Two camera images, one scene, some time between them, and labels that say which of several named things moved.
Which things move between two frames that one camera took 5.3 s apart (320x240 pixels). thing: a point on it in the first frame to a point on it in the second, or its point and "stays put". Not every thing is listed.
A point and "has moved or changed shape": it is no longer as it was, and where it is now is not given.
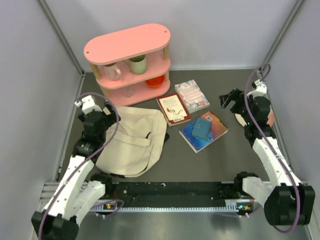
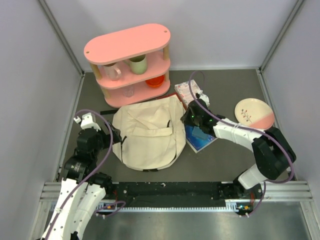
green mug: [138, 64] stays put
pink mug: [111, 71] stays put
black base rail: [173, 192] stays put
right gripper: [225, 99] to [185, 118]
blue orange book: [216, 129] stays put
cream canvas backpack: [137, 144] has moved or changed shape
